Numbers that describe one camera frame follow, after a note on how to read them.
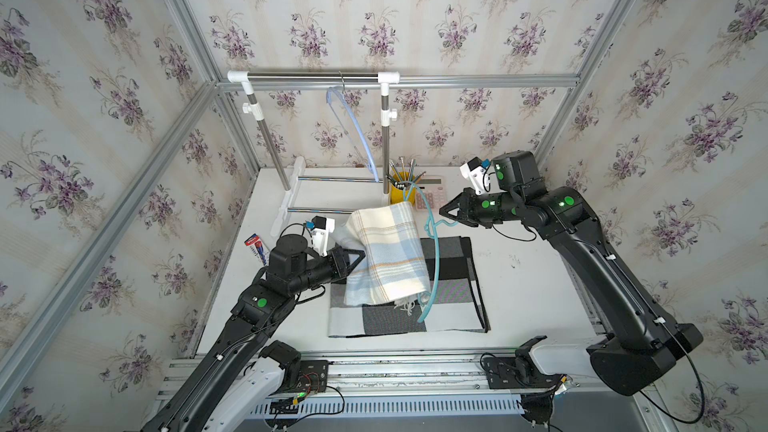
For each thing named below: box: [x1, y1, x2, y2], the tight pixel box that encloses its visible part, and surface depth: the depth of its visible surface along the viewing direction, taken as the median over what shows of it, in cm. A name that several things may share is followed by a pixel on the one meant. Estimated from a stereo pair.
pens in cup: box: [385, 156, 427, 188], surface depth 106 cm
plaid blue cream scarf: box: [335, 201, 432, 315], surface depth 71 cm
